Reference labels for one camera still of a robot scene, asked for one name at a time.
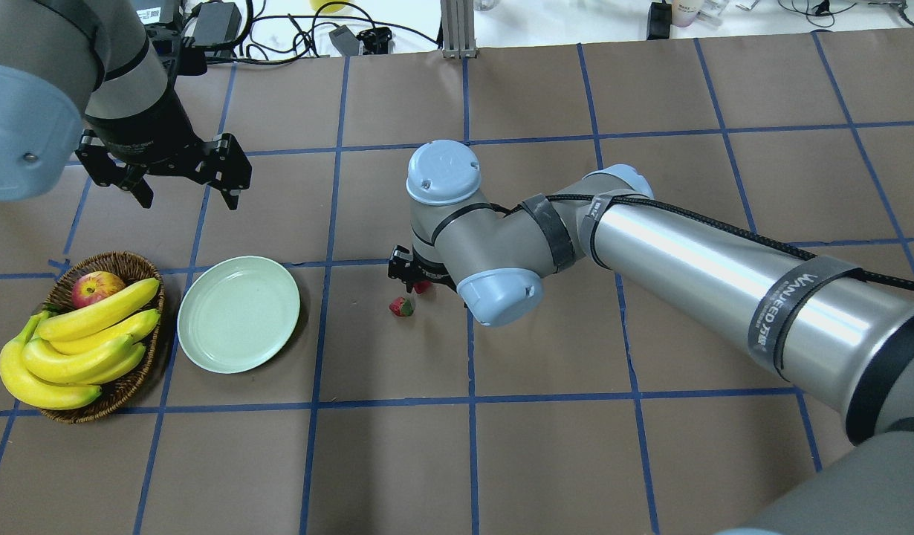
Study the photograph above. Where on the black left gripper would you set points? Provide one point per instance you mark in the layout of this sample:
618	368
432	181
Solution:
151	125

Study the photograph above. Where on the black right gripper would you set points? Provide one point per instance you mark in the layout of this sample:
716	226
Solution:
406	269

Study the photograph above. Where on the red strawberry picked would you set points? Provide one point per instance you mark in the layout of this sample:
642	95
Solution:
422	287
402	307

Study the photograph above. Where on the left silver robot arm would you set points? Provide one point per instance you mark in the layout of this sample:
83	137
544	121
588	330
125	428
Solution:
87	79

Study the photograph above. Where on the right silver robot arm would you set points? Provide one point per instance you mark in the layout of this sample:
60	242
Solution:
821	323

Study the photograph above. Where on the pale green round plate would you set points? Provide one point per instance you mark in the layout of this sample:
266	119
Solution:
238	314

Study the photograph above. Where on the brown wicker basket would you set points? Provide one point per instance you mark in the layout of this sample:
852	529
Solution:
131	267

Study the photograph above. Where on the red yellow apple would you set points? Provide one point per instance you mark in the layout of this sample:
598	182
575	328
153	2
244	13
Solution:
94	287

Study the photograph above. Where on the yellow banana middle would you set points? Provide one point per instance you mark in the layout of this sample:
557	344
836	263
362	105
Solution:
138	327

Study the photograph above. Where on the yellow banana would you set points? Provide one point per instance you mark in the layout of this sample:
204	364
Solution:
138	327
29	388
45	362
95	318

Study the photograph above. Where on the yellow banana top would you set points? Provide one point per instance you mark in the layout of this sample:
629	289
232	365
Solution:
95	318

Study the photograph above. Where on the black power adapter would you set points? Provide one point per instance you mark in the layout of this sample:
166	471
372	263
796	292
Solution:
216	25

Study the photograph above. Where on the yellow banana lower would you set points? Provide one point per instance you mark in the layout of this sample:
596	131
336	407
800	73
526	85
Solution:
45	362

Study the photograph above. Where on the yellow banana bottom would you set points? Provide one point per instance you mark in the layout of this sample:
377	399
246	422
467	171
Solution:
29	388

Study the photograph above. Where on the black power brick right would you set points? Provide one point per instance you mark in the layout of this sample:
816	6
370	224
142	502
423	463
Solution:
659	21

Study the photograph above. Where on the aluminium profile post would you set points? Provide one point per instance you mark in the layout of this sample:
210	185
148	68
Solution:
458	30

